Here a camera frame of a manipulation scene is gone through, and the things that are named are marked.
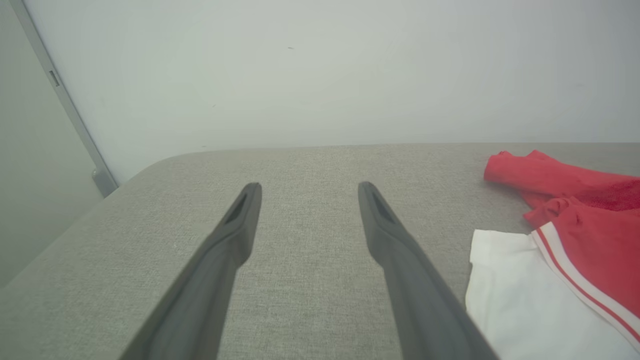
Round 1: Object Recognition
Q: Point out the grey metal wall post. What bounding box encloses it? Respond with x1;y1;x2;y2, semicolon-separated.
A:
9;0;120;198

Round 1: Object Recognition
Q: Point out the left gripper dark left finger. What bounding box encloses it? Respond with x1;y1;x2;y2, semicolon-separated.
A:
119;182;263;360

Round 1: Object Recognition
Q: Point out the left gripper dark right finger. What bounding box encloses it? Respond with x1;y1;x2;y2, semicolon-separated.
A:
357;181;501;360

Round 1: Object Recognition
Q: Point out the red and white jersey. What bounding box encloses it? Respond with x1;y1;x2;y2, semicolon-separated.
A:
465;149;640;360

